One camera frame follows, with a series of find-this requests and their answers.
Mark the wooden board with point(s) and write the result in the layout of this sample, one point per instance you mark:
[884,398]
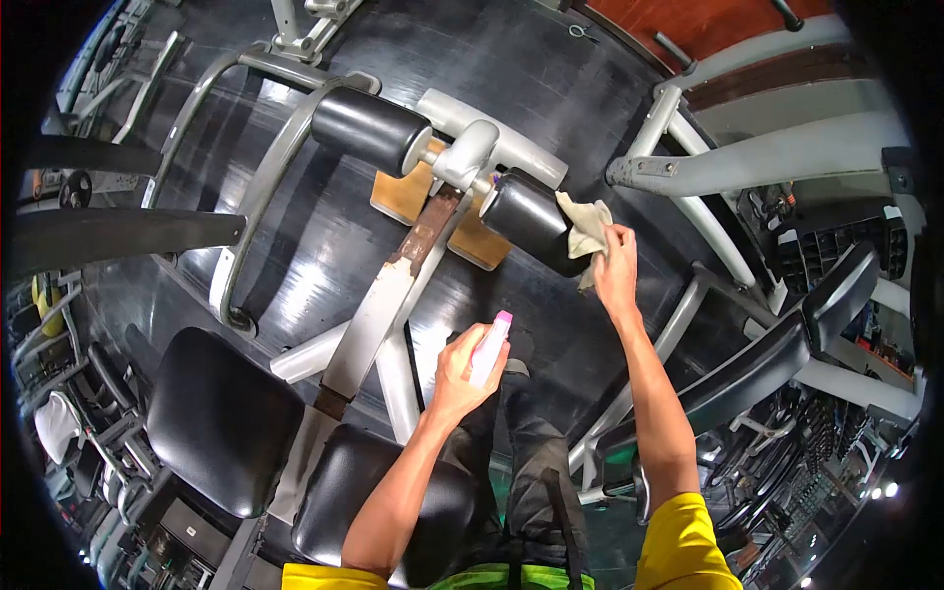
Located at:
[402,197]

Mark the weight plate rack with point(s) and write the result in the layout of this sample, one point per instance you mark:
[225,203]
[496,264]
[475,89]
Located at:
[811,457]

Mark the person's left fingers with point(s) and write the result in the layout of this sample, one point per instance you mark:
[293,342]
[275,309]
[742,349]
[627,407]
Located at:
[500,367]

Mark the long black bar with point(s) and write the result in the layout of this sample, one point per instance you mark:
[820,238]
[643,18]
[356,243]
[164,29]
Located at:
[110,237]

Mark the person's body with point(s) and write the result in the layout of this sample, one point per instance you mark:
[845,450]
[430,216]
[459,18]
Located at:
[686,549]

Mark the short black bar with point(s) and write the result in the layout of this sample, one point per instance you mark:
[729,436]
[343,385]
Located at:
[88,155]

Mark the small black seat pad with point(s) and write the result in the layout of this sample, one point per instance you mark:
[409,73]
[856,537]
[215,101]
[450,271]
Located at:
[346,490]

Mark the grey curved tube frame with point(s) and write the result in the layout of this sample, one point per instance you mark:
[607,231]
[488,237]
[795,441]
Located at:
[271,171]

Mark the black padded bench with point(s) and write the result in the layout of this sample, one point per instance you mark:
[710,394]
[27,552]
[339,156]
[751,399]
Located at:
[745,372]

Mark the person's left hand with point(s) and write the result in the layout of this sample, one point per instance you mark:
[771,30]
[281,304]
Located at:
[451,383]

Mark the white rusty machine frame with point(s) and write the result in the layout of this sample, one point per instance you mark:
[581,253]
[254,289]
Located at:
[376,317]

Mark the large black seat pad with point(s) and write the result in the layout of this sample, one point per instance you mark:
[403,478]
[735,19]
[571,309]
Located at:
[221,420]

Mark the person's left thumb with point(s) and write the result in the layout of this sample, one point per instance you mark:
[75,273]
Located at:
[459,343]

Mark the person's right fingers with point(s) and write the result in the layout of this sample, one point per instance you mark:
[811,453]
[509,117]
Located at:
[621,237]

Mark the person's right hand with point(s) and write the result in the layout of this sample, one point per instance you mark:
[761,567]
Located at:
[618,276]

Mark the beige cleaning cloth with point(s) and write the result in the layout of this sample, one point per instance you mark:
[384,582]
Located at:
[585,225]

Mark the white tube machine frame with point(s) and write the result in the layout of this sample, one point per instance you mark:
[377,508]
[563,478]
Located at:
[737,158]

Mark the pink spray bottle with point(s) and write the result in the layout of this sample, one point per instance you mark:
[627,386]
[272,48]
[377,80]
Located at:
[492,345]

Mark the white towel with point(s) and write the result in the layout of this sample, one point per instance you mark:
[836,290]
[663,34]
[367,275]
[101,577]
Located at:
[57,426]

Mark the person's right thumb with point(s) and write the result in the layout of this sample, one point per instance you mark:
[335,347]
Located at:
[599,273]

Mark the black roller pad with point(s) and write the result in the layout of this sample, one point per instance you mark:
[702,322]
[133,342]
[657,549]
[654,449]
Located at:
[365,127]
[527,215]

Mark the person's legs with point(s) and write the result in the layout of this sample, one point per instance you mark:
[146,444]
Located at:
[535,457]

